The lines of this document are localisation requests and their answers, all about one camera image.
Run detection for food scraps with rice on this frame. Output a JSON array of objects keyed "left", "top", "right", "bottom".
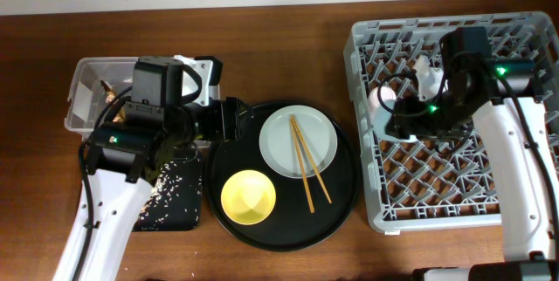
[{"left": 141, "top": 158, "right": 202, "bottom": 225}]

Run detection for black rectangular tray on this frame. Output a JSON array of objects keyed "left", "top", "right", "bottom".
[{"left": 130, "top": 148, "right": 204, "bottom": 233}]

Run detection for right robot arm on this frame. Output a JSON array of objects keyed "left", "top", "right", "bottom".
[{"left": 376, "top": 27, "right": 558, "bottom": 280}]

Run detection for pink cup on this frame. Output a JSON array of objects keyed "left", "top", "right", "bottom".
[{"left": 368, "top": 86, "right": 418, "bottom": 143}]

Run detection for grey plate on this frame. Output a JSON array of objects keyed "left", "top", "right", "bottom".
[{"left": 259, "top": 105, "right": 338, "bottom": 179}]

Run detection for yellow bowl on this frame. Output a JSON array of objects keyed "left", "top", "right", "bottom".
[{"left": 220, "top": 170, "right": 276, "bottom": 225}]

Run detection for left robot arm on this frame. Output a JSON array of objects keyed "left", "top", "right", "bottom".
[{"left": 54, "top": 55, "right": 252, "bottom": 280}]

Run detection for grey dishwasher rack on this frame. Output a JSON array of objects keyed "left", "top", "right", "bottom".
[{"left": 343, "top": 11, "right": 558, "bottom": 235}]

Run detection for round black tray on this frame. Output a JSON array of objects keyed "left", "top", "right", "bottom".
[{"left": 203, "top": 100, "right": 362, "bottom": 251}]

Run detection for wooden chopstick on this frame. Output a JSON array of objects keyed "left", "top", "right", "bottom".
[
  {"left": 290, "top": 115, "right": 332, "bottom": 204},
  {"left": 289, "top": 117, "right": 315, "bottom": 214}
]

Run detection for clear plastic bin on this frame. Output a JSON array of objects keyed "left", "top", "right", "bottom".
[{"left": 63, "top": 56, "right": 220, "bottom": 149}]

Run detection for gold snack wrapper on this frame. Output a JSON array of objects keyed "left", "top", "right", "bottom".
[{"left": 100, "top": 80, "right": 125, "bottom": 122}]

